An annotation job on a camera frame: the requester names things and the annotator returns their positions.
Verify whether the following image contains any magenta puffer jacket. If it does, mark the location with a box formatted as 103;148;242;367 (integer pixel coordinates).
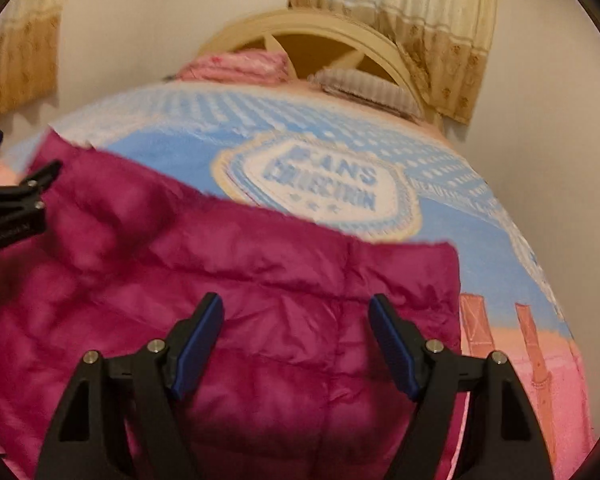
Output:
0;132;460;479

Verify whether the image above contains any cream wooden headboard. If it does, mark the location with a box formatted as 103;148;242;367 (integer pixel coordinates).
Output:
197;9;443;129

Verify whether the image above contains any folded pink blanket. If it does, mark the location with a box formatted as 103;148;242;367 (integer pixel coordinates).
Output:
176;50;289;86

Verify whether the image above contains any beige curtain left window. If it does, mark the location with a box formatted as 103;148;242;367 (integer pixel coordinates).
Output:
0;0;66;116

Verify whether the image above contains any striped grey pillow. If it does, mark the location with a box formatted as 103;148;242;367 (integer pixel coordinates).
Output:
308;68;425;120

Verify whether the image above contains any pink and blue bedspread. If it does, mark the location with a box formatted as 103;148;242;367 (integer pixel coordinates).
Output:
1;82;593;479

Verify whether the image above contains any beige curtain behind headboard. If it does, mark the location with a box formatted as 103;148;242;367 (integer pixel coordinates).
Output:
289;0;498;125

